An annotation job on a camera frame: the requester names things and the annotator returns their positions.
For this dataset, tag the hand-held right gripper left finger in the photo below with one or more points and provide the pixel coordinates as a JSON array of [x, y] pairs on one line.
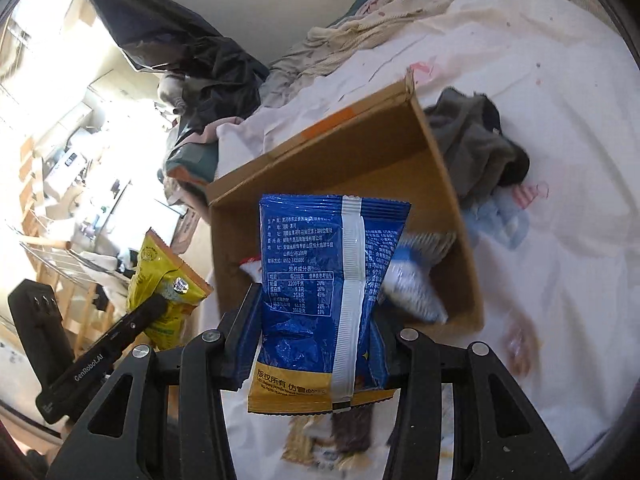
[[240, 330]]

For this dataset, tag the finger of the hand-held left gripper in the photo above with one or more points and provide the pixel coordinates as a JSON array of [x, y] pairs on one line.
[[150, 317]]

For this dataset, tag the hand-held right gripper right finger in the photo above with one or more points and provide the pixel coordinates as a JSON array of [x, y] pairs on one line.
[[420, 360]]

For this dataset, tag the yellow snack packet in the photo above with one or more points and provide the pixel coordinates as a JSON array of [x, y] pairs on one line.
[[150, 280]]

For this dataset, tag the cardboard box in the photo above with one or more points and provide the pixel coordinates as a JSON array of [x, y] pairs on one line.
[[360, 160]]

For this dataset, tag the wooden drying rack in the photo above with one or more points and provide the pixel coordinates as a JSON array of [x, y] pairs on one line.
[[95, 312]]

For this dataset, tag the red edged cartoon snack packet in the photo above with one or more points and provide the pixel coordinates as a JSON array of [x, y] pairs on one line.
[[251, 267]]

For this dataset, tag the white blue snack packet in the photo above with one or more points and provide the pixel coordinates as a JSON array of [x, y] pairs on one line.
[[415, 280]]

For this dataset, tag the brown snack packet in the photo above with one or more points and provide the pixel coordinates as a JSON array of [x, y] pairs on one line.
[[350, 425]]

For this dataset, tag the teal orange cushion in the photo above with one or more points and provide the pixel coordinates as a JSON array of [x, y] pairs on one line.
[[192, 162]]

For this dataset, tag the light blue cloth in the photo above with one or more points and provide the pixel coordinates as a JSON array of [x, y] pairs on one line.
[[500, 220]]

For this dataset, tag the grey cloth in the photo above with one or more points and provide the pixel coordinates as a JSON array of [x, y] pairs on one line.
[[470, 135]]

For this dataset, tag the black plastic bag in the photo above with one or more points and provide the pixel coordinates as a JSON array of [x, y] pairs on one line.
[[150, 20]]

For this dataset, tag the crumpled floral blanket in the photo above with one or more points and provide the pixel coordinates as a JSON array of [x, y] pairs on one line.
[[360, 35]]

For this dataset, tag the teal pillow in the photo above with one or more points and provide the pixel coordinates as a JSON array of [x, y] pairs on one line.
[[361, 2]]

